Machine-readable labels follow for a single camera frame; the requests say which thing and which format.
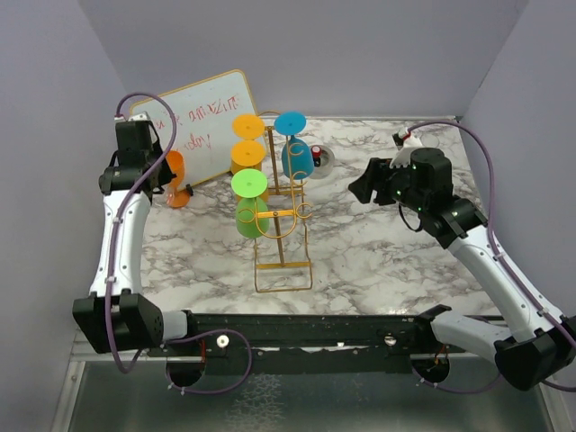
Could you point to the small bottle with red cap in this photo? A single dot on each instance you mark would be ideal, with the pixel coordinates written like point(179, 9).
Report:
point(316, 152)

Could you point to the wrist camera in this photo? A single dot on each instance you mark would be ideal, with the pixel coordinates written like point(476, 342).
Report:
point(138, 117)
point(406, 142)

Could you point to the gold wire wine glass rack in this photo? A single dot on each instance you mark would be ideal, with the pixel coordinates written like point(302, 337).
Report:
point(285, 246)

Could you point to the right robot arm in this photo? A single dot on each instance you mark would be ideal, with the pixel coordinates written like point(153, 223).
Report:
point(534, 343)

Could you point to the clear tape roll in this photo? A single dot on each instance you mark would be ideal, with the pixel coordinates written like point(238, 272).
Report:
point(327, 164)

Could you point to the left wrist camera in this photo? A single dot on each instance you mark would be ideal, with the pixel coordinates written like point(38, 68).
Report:
point(138, 117)

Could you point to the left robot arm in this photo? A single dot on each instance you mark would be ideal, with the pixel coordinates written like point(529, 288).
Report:
point(115, 315)

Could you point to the clear champagne flute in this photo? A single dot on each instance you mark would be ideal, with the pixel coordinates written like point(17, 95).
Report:
point(430, 140)

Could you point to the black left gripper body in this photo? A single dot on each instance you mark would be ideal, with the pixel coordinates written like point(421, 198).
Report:
point(155, 155)

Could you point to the small whiteboard with yellow frame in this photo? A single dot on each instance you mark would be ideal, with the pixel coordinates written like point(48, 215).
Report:
point(204, 113)

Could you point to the yellow plastic wine glass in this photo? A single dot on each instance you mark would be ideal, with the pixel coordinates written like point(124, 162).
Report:
point(248, 126)
point(247, 154)

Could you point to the black front rail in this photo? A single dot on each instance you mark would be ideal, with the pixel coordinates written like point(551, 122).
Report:
point(303, 344)

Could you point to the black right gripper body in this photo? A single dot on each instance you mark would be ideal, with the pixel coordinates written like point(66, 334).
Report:
point(384, 195)

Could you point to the green plastic wine glass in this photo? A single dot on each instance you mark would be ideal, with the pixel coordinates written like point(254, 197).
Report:
point(248, 185)

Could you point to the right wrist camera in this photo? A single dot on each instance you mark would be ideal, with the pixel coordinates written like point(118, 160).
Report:
point(406, 142)

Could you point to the blue plastic wine glass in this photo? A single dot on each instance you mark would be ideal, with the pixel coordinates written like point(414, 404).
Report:
point(296, 155)

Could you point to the orange plastic wine glass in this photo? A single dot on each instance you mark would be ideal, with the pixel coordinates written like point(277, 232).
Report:
point(176, 198)

